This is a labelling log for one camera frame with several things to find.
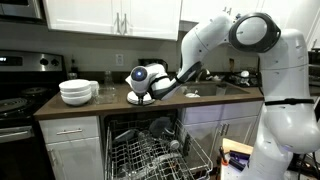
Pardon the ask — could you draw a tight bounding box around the dishwasher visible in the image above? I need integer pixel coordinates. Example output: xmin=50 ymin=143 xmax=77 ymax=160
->
xmin=99 ymin=109 xmax=183 ymax=141

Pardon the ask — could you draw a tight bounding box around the clear glass container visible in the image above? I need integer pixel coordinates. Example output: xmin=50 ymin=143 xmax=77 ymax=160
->
xmin=94 ymin=87 xmax=118 ymax=105

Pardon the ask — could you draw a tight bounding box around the dark bowl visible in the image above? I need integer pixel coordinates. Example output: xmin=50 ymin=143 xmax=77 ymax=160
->
xmin=148 ymin=116 xmax=175 ymax=138

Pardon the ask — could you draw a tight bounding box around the clear glass bottle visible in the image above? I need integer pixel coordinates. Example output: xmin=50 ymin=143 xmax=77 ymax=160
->
xmin=103 ymin=70 xmax=115 ymax=91

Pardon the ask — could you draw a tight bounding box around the white mug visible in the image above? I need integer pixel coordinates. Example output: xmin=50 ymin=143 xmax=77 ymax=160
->
xmin=89 ymin=80 xmax=100 ymax=98

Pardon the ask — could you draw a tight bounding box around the white item in sink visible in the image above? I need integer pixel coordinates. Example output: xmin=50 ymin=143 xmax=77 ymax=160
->
xmin=184 ymin=92 xmax=201 ymax=99

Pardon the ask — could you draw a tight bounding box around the small white round cup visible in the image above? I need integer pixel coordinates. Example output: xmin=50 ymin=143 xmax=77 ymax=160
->
xmin=169 ymin=139 xmax=181 ymax=150

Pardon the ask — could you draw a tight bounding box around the white ceramic bowl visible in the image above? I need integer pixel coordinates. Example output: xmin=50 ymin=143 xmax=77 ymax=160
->
xmin=60 ymin=93 xmax=93 ymax=107
xmin=60 ymin=89 xmax=92 ymax=99
xmin=58 ymin=78 xmax=92 ymax=93

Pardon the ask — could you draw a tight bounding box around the white sink base cabinet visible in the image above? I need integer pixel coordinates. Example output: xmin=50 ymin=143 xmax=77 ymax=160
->
xmin=178 ymin=100 xmax=265 ymax=161

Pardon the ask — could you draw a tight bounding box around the chrome faucet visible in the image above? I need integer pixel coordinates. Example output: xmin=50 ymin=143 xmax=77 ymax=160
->
xmin=196 ymin=68 xmax=212 ymax=83

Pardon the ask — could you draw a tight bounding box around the kitchen sink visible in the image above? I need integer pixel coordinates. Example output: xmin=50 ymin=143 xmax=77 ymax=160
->
xmin=179 ymin=82 xmax=249 ymax=98

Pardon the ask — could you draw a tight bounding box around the dark glass bottle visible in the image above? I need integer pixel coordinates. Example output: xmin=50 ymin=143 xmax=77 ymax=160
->
xmin=70 ymin=58 xmax=80 ymax=79

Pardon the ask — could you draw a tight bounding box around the white base cabinet with drawer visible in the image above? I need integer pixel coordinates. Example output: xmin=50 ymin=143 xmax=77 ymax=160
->
xmin=38 ymin=115 xmax=105 ymax=180

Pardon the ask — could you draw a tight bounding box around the small black orange clamp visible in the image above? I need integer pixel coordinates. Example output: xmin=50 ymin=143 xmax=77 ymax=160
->
xmin=218 ymin=146 xmax=230 ymax=167

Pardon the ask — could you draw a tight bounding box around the wooden board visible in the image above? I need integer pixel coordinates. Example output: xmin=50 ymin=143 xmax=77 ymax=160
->
xmin=221 ymin=137 xmax=255 ymax=158

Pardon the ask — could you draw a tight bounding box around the black dish drying rack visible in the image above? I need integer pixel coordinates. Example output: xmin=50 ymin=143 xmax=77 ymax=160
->
xmin=228 ymin=68 xmax=263 ymax=88

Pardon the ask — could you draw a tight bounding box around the black purple device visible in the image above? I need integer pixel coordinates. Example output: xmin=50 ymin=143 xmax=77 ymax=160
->
xmin=228 ymin=149 xmax=252 ymax=172

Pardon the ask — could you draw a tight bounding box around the stainless steel stove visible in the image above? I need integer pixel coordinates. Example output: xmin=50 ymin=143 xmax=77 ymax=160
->
xmin=0 ymin=49 xmax=66 ymax=180

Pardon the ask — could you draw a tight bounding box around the stainless steel microwave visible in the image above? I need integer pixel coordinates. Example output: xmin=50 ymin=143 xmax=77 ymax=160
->
xmin=0 ymin=0 xmax=46 ymax=23

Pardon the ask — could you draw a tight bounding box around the white wall outlet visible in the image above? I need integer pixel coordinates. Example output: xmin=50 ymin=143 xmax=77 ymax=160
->
xmin=115 ymin=53 xmax=125 ymax=67

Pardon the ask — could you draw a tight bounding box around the wire dishwasher rack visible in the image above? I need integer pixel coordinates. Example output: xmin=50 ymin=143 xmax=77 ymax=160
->
xmin=103 ymin=117 xmax=214 ymax=180

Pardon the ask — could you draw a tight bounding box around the white double door wall cabinet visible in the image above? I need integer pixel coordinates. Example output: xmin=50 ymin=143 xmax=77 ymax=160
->
xmin=42 ymin=0 xmax=183 ymax=42

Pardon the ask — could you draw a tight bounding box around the white wall cabinet over sink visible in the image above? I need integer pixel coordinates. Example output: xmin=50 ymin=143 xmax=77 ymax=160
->
xmin=179 ymin=0 xmax=264 ymax=24

